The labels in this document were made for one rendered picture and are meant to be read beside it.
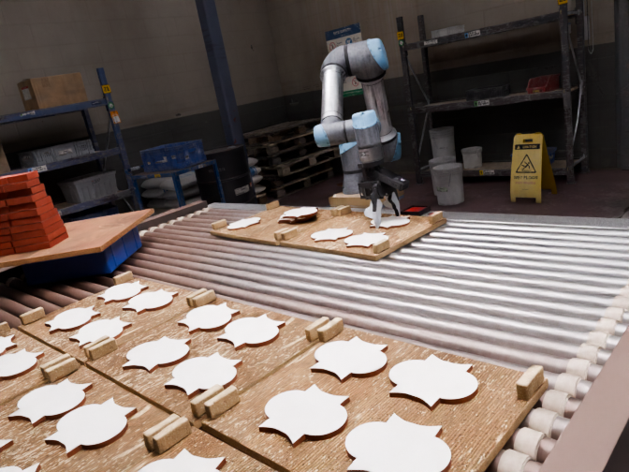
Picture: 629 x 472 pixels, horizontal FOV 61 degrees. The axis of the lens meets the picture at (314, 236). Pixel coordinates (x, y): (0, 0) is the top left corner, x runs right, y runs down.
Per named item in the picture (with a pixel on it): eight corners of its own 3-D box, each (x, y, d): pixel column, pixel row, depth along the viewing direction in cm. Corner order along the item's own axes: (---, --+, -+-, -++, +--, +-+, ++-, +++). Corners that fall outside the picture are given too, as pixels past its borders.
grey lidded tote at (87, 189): (103, 191, 596) (97, 170, 589) (122, 191, 574) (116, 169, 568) (62, 204, 559) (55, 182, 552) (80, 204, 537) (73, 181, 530)
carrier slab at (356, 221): (351, 214, 197) (350, 211, 196) (446, 222, 167) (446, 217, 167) (280, 245, 175) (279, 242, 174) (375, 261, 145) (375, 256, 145)
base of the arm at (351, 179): (354, 186, 245) (350, 165, 243) (383, 184, 236) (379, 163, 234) (336, 195, 234) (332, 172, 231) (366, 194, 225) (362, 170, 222)
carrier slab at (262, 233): (280, 209, 227) (279, 205, 227) (348, 214, 197) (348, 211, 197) (211, 234, 206) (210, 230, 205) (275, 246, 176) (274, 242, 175)
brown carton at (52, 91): (74, 107, 566) (65, 76, 557) (90, 103, 540) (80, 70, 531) (25, 115, 531) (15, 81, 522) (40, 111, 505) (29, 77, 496)
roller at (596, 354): (95, 258, 221) (91, 247, 220) (621, 371, 88) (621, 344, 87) (83, 262, 218) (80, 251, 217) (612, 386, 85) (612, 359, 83)
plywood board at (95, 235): (38, 231, 220) (36, 228, 219) (154, 212, 215) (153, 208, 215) (-46, 275, 172) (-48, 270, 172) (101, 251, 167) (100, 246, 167)
